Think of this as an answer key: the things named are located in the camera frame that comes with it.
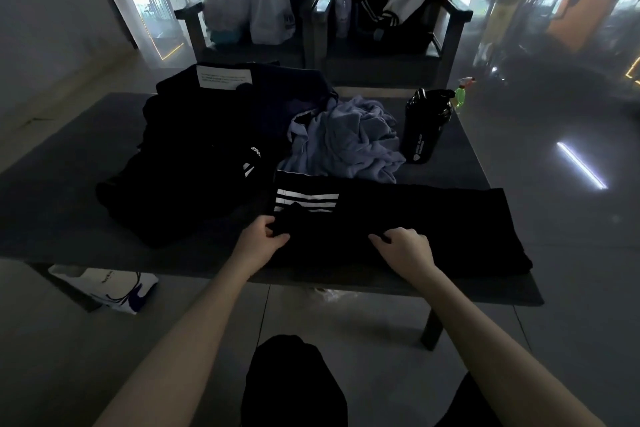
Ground person's right forearm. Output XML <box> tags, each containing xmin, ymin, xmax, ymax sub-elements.
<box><xmin>411</xmin><ymin>264</ymin><xmax>607</xmax><ymax>427</ymax></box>

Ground white shopping bag blue print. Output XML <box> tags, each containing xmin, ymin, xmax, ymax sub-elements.
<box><xmin>48</xmin><ymin>265</ymin><xmax>160</xmax><ymax>316</ymax></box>

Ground dark table leg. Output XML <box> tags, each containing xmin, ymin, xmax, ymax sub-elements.
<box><xmin>419</xmin><ymin>302</ymin><xmax>447</xmax><ymax>353</ymax></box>

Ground crumpled lavender garment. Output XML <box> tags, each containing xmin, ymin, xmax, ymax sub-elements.
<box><xmin>276</xmin><ymin>95</ymin><xmax>407</xmax><ymax>185</ymax></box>

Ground person's right hand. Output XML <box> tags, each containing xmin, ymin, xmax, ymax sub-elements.
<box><xmin>368</xmin><ymin>227</ymin><xmax>438</xmax><ymax>284</ymax></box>

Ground white paper label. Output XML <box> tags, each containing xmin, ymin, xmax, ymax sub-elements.
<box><xmin>196</xmin><ymin>65</ymin><xmax>253</xmax><ymax>90</ymax></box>

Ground green spray bottle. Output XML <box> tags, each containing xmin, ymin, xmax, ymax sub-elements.
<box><xmin>453</xmin><ymin>77</ymin><xmax>477</xmax><ymax>115</ymax></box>

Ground pile of black clothes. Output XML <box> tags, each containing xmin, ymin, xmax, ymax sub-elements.
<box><xmin>95</xmin><ymin>63</ymin><xmax>282</xmax><ymax>249</ymax></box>

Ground dark wooden armchair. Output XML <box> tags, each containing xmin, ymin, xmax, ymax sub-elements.
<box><xmin>310</xmin><ymin>0</ymin><xmax>474</xmax><ymax>89</ymax></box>
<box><xmin>173</xmin><ymin>4</ymin><xmax>309</xmax><ymax>70</ymax></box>

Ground person's left forearm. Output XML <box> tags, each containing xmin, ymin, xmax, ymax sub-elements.
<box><xmin>94</xmin><ymin>256</ymin><xmax>267</xmax><ymax>427</ymax></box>

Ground person's left hand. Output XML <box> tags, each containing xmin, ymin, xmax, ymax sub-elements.
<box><xmin>234</xmin><ymin>215</ymin><xmax>291</xmax><ymax>270</ymax></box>

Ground clear plastic bottle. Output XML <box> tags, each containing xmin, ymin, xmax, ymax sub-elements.
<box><xmin>334</xmin><ymin>0</ymin><xmax>352</xmax><ymax>40</ymax></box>

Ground black garment with white stripes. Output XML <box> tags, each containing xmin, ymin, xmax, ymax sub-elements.
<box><xmin>271</xmin><ymin>169</ymin><xmax>534</xmax><ymax>286</ymax></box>

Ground person's black trousers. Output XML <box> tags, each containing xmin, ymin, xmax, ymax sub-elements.
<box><xmin>240</xmin><ymin>335</ymin><xmax>502</xmax><ymax>427</ymax></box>

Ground dark navy garment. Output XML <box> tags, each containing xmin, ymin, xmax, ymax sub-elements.
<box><xmin>249</xmin><ymin>65</ymin><xmax>342</xmax><ymax>143</ymax></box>

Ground black shaker bottle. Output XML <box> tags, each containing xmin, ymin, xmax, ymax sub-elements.
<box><xmin>399</xmin><ymin>87</ymin><xmax>454</xmax><ymax>165</ymax></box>

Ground clear plastic wrapper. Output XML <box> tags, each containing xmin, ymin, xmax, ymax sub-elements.
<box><xmin>311</xmin><ymin>287</ymin><xmax>347</xmax><ymax>306</ymax></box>

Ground black jacket with white stripes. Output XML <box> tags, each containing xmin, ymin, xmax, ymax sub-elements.
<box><xmin>349</xmin><ymin>0</ymin><xmax>442</xmax><ymax>54</ymax></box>

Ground teal bag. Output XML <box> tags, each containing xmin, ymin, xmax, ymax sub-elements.
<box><xmin>209</xmin><ymin>27</ymin><xmax>252</xmax><ymax>45</ymax></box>

